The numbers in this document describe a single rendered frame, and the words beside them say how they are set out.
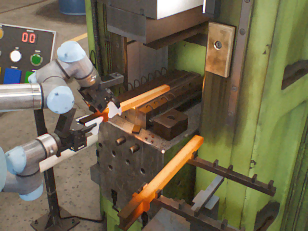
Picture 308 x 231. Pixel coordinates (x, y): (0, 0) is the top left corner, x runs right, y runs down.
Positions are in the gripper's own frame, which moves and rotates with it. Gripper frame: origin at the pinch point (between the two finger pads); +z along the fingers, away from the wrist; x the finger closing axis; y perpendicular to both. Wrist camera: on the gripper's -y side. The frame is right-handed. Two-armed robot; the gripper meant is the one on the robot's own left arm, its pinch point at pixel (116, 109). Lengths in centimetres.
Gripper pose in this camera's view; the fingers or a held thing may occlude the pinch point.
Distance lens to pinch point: 148.5
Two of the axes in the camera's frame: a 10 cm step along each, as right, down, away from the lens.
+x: 7.3, 3.5, -5.8
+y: -6.0, 7.4, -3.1
